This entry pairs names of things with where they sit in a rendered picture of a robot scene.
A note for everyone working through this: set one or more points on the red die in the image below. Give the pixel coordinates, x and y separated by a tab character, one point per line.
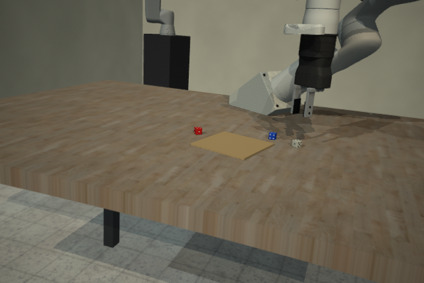
198	130

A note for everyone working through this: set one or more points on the tan flat mat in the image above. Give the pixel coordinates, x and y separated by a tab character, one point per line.
234	145

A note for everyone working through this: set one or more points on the blue die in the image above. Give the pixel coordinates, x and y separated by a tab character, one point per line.
272	135

